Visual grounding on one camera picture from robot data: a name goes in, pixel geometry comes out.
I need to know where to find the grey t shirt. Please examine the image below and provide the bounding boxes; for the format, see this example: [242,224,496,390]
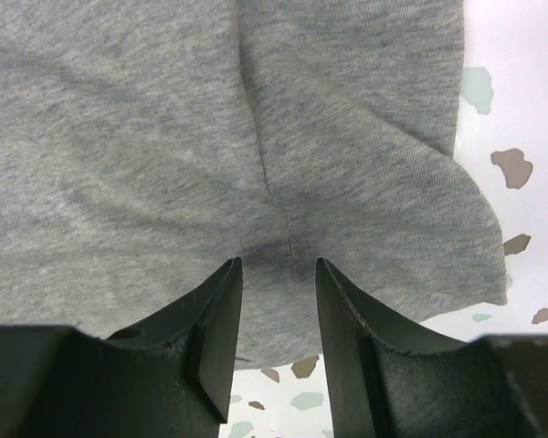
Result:
[0,1,507,369]

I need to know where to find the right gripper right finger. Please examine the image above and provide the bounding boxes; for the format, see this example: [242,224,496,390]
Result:
[316,259,548,437]

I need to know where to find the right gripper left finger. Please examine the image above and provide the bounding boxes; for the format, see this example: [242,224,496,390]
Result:
[0,258,243,437]

